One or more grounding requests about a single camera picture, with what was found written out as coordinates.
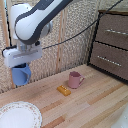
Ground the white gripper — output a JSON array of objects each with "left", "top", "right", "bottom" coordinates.
[{"left": 2, "top": 44, "right": 44, "bottom": 70}]

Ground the bright blue vase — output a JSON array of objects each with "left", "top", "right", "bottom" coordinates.
[{"left": 12, "top": 63, "right": 32, "bottom": 87}]

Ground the vertical wooden slat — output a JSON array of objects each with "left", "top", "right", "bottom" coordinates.
[{"left": 55, "top": 9, "right": 65, "bottom": 75}]

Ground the orange block with white marks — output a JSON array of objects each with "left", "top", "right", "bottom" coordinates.
[{"left": 56, "top": 85, "right": 72, "bottom": 97}]

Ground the pink mug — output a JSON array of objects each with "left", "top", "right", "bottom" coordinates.
[{"left": 67, "top": 70, "right": 86, "bottom": 90}]

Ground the white plate with patterned rim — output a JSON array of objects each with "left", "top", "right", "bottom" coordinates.
[{"left": 0, "top": 101, "right": 43, "bottom": 128}]

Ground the dark brown drawer cabinet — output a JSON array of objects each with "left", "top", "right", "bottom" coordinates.
[{"left": 86, "top": 9, "right": 128, "bottom": 83}]

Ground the black cable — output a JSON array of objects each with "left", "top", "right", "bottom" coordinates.
[{"left": 41, "top": 0, "right": 125, "bottom": 51}]

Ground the silver drawer handle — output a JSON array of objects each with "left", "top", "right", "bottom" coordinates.
[
  {"left": 96, "top": 55, "right": 123, "bottom": 67},
  {"left": 105, "top": 28, "right": 128, "bottom": 37}
]

